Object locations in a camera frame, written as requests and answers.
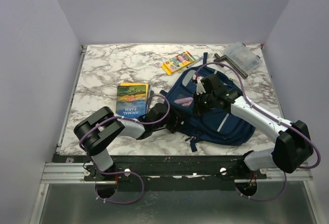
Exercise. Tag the clear plastic organizer box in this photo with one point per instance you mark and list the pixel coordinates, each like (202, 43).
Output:
(243, 57)

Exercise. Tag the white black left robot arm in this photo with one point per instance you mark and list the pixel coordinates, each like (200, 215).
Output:
(96, 132)

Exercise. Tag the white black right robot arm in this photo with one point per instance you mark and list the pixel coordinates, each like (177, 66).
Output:
(292, 144)

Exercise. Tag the yellow crayon box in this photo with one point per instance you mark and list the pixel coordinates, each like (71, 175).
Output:
(178, 62)

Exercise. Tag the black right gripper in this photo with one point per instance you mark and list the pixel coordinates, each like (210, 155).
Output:
(197, 108)

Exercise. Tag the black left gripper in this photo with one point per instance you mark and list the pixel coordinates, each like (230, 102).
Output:
(174, 117)

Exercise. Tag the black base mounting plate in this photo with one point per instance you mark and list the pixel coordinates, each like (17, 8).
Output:
(166, 173)

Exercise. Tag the navy blue student backpack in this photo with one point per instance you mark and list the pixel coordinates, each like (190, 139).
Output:
(215, 126)

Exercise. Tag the pink ruler in pocket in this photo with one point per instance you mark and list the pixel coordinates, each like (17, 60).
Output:
(185, 102)

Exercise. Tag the aluminium extrusion rail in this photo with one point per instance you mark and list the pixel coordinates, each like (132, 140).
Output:
(63, 173)

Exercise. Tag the Animal Farm book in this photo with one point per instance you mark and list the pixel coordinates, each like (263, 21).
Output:
(131, 101)

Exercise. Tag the blue pen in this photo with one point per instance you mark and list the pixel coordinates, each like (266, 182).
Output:
(196, 61)

